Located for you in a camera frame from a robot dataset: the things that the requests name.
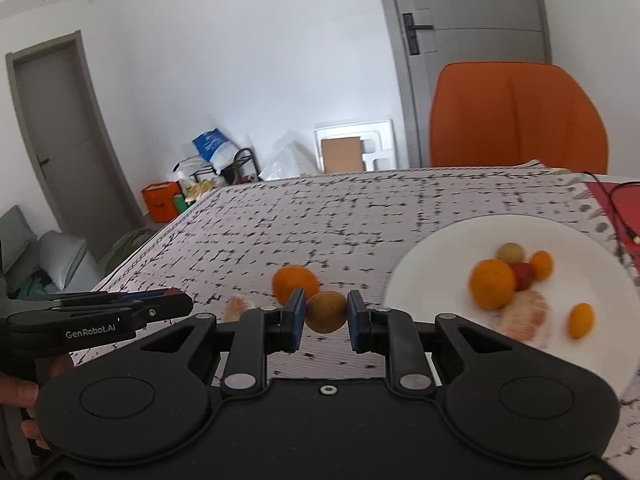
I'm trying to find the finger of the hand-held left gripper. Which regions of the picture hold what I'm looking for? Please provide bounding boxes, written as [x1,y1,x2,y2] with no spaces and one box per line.
[116,292,195,332]
[50,287,182,309]

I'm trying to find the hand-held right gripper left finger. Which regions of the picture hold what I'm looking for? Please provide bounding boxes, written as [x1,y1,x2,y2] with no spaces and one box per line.
[137,287,307,396]

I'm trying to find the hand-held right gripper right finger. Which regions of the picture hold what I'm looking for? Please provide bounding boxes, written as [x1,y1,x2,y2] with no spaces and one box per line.
[347,289,517,396]

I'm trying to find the yellow-brown round fruit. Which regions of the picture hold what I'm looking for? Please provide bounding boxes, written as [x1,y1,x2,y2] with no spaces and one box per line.
[305,290,348,335]

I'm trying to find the peeled pomelo piece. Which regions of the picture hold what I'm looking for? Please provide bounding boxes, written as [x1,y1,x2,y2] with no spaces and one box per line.
[494,288,554,346]
[223,296,251,322]

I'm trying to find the white plate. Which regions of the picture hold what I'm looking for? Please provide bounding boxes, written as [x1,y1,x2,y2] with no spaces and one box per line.
[382,213,634,402]

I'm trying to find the large orange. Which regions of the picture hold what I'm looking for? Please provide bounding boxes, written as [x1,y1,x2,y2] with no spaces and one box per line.
[468,258,517,311]
[272,265,321,307]

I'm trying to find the small green-brown fruit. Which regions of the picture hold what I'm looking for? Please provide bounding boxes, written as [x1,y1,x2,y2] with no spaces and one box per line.
[496,242,526,266]

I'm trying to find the small red fruit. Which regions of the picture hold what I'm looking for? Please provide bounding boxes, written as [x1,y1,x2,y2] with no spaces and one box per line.
[512,262,534,292]

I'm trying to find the small tangerine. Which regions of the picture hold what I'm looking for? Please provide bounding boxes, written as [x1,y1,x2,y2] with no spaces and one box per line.
[568,303,596,340]
[529,250,555,281]

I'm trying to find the person's left hand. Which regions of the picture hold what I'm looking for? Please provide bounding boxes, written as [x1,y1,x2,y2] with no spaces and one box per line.
[0,354,74,452]

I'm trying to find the green rug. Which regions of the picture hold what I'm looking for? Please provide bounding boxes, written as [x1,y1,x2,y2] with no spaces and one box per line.
[104,227,157,274]

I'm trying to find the grey-green sofa cushion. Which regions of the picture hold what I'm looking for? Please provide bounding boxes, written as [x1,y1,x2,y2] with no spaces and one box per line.
[0,204,102,297]

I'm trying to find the orange box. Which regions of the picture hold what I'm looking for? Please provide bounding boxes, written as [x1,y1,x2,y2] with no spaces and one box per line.
[140,181,182,224]

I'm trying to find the black and white printed tablecloth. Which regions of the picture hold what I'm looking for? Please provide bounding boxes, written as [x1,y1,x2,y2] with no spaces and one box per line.
[69,159,640,480]

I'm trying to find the white plastic bag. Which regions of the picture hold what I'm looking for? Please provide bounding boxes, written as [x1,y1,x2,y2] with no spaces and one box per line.
[174,157,212,182]

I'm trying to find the clear plastic bag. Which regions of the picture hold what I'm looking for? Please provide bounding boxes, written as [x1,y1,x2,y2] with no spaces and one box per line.
[259,142,319,182]

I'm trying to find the grey-green interior door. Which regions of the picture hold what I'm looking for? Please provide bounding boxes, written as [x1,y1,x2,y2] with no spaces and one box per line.
[5,29,147,262]

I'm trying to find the black metal rack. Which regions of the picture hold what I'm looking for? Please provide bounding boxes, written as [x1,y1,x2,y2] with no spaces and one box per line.
[197,147,261,187]

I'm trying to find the brown cardboard sheet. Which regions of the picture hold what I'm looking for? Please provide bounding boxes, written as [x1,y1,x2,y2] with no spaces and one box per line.
[320,135,362,173]

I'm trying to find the blue and white bag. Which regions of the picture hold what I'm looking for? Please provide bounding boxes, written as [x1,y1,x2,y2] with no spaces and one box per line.
[192,128,241,171]

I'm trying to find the white foam board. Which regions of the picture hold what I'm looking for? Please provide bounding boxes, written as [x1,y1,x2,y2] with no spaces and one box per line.
[313,118,396,174]

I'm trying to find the orange chair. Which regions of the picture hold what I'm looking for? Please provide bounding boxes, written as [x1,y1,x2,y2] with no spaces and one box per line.
[428,61,610,175]

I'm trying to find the red and orange table mat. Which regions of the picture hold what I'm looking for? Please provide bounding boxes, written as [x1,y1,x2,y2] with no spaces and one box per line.
[582,179,640,262]

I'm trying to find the grey door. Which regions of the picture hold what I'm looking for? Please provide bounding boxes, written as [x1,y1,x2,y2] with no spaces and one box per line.
[372,0,554,169]

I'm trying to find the black cable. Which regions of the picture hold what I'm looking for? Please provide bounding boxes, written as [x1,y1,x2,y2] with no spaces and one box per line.
[582,169,640,245]

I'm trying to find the black door handle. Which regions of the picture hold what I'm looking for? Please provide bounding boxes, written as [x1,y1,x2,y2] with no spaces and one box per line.
[402,11,434,56]

